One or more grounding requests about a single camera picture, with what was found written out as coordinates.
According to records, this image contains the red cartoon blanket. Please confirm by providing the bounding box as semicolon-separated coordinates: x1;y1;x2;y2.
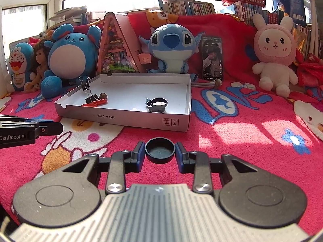
1;14;322;234

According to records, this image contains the black smartphone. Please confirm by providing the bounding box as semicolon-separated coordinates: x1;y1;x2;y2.
201;36;223;81

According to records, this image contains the brown walnut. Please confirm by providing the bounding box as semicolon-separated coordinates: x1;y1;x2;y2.
100;93;108;99

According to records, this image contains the black binder clip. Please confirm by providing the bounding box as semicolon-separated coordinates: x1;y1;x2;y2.
84;88;100;104

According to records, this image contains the blue Doraemon plush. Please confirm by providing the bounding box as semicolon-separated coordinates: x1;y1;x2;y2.
5;42;36;93

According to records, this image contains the binder clip on box edge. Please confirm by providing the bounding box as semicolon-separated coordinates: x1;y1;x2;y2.
78;76;90;91

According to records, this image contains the white cardboard box tray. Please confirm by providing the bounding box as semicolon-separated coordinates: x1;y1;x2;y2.
54;73;192;132

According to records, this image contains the round blue mouse plush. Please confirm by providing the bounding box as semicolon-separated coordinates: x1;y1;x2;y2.
41;24;101;98

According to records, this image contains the pink triangular miniature house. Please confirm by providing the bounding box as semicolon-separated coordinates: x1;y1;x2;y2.
96;12;151;75

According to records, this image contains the blue Stitch plush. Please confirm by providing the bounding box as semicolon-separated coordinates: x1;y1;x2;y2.
138;24;204;74

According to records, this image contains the brown haired doll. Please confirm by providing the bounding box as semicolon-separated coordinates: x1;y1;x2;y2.
24;38;49;92

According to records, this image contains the pink bunny plush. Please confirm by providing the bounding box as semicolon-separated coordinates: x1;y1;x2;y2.
252;14;298;98

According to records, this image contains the stack of papers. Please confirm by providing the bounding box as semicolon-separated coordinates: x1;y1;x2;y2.
49;6;88;24

